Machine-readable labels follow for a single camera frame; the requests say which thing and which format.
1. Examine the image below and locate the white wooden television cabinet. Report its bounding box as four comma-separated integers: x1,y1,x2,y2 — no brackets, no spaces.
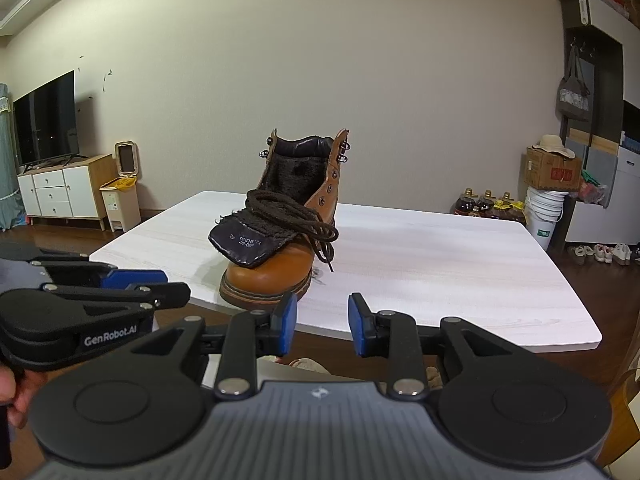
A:
16,154,118,221

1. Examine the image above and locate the person's left hand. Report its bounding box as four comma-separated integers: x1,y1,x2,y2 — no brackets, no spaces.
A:
0,365,48,431

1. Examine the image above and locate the beige straw hat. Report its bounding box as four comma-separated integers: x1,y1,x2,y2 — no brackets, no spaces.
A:
531,134,577,160

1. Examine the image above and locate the row of small shoes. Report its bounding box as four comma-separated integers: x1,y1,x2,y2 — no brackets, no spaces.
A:
567,242,640,266

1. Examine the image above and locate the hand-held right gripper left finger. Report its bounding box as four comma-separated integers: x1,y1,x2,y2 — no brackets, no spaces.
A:
131,292,299,402

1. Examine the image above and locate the yellow wooden chair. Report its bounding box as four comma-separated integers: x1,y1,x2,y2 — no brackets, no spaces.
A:
597,355,640,467

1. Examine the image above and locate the dark brown shoelace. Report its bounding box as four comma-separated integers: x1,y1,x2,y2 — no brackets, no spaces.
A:
245,189,340,273

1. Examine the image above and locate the cardboard box with red label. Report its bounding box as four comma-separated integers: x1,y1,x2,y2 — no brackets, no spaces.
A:
526,146,583,192

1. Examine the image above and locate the black flat television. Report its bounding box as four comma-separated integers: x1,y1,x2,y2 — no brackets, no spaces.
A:
12,70,81,168

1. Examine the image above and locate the teal curtain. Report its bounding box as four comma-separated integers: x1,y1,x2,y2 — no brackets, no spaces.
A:
0,82,23,231

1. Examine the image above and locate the dark and white hallway cabinet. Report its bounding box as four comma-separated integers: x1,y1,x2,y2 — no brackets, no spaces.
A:
560,0,640,246

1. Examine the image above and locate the beige trash bin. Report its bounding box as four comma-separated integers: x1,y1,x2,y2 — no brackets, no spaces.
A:
99,141,142,233

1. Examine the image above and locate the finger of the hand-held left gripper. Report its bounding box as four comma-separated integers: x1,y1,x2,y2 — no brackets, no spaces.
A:
30,255,168,290
42,282,192,311

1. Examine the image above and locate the colourful plastic bag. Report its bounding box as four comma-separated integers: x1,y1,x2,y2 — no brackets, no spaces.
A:
579,170,609,207

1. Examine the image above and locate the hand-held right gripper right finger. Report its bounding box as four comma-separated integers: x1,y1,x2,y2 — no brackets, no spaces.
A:
347,292,511,402

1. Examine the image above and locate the white plastic bucket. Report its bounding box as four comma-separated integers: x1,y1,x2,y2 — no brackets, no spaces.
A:
525,186,571,252

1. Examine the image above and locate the grey hanging bag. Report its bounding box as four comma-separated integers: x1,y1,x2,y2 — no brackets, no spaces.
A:
556,45,593,122

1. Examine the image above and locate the brown leather boot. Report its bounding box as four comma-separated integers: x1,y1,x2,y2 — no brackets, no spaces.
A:
207,127,353,311

